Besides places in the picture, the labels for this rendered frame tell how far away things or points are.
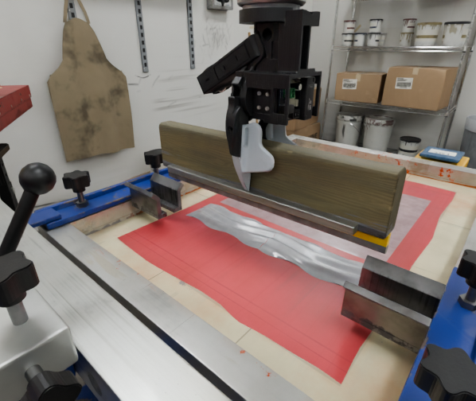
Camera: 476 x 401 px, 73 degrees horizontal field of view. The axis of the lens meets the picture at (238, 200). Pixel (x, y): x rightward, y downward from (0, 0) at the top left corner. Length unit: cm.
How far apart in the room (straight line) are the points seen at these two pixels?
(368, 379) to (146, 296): 25
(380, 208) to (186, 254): 30
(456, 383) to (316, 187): 22
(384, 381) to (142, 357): 24
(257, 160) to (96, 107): 214
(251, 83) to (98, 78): 213
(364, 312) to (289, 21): 31
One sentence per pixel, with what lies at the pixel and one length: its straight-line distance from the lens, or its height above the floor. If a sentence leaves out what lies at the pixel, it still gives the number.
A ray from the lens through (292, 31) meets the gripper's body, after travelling 38.
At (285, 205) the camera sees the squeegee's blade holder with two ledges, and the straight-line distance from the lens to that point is 40.
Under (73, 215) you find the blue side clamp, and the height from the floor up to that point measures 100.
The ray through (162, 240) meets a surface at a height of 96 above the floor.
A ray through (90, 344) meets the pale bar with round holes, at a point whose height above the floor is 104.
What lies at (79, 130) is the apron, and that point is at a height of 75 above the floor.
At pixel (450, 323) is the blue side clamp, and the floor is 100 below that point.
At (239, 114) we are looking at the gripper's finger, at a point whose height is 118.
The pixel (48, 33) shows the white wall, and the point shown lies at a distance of 244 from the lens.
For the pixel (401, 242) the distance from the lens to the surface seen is 62.
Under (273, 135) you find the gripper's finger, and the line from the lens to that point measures 45.
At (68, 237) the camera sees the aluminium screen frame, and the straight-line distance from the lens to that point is 56.
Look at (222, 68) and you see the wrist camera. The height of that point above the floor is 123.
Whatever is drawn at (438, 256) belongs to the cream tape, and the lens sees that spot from 61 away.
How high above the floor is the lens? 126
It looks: 26 degrees down
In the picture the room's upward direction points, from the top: straight up
